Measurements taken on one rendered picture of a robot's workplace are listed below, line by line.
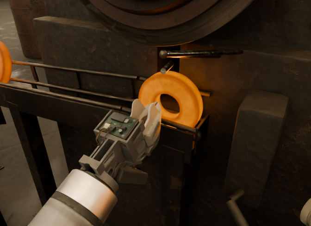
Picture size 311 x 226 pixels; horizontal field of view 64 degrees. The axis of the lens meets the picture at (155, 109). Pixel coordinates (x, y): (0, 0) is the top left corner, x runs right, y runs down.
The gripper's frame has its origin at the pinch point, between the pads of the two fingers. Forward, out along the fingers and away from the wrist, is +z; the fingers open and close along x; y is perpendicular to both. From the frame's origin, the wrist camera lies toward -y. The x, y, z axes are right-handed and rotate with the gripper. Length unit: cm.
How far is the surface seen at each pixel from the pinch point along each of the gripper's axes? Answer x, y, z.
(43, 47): 48.4, 0.1, 11.8
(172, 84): -2.1, 3.3, 5.1
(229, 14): -12.7, 18.9, 7.7
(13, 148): 118, -78, -1
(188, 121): -6.3, -4.4, 2.7
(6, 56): 67, -4, 8
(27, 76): 213, -103, 75
